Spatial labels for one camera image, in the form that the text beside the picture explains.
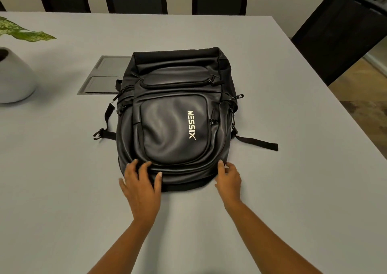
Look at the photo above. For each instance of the person's left hand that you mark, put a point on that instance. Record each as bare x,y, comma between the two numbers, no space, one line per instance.
143,192

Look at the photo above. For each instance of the person's right hand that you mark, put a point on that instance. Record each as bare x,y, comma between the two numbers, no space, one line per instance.
229,186

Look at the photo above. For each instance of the black backpack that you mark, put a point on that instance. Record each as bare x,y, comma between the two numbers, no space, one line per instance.
175,116

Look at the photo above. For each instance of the person's right forearm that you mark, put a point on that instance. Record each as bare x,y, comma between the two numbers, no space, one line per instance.
266,240

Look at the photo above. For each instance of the person's left forearm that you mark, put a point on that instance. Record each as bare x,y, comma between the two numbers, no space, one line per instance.
121,249

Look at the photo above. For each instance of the white round plant pot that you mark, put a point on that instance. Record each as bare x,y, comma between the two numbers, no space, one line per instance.
15,77

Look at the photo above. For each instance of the small variegated table plant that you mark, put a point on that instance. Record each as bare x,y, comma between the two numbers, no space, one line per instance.
21,32

